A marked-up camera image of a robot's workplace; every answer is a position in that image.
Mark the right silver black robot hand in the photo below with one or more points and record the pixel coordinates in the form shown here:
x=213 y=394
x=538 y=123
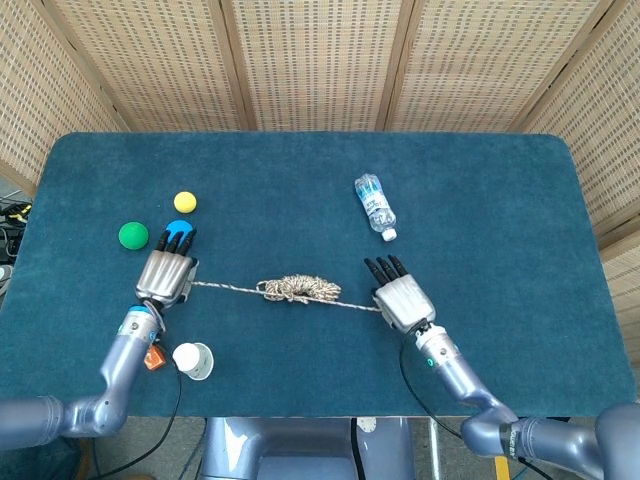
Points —
x=404 y=302

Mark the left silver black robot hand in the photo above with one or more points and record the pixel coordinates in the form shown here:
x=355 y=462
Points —
x=164 y=275

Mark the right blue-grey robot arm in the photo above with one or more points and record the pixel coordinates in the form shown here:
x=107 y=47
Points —
x=540 y=442

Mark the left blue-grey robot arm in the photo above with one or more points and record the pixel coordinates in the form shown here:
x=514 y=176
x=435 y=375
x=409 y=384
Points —
x=120 y=365

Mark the green foam ball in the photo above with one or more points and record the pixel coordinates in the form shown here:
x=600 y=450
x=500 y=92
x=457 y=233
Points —
x=133 y=235

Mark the blue foam ball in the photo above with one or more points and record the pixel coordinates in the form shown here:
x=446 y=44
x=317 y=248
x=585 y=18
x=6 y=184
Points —
x=176 y=226

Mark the yellow foam ball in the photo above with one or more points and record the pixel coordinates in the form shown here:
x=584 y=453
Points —
x=185 y=202

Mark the orange plastic block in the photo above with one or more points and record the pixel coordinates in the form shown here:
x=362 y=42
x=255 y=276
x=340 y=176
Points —
x=156 y=360

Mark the white floral paper cup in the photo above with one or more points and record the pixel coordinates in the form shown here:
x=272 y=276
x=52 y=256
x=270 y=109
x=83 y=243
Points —
x=192 y=361

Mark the dark blue table cloth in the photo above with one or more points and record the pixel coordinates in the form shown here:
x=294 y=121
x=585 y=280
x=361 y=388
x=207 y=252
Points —
x=475 y=240

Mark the clear plastic water bottle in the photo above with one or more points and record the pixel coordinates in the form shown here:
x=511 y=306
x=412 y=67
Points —
x=376 y=206

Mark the blue-grey robot torso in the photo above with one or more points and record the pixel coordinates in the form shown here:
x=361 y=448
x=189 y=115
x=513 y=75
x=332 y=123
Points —
x=300 y=450

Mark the woven rattan folding screen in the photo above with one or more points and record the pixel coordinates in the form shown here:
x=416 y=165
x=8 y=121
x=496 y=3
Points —
x=320 y=60

